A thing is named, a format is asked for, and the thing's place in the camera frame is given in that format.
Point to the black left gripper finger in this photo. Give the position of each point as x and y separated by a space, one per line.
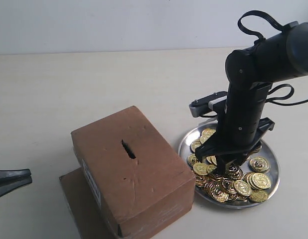
15 173
8 186

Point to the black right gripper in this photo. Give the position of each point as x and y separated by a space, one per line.
239 127

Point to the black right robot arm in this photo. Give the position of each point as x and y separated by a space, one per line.
251 73

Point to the brown cardboard box with slot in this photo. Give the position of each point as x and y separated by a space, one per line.
130 184

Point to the gold coin right isolated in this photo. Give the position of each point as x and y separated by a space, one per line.
259 164

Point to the round silver metal plate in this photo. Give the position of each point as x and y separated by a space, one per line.
184 150

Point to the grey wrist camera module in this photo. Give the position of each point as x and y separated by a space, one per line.
205 105

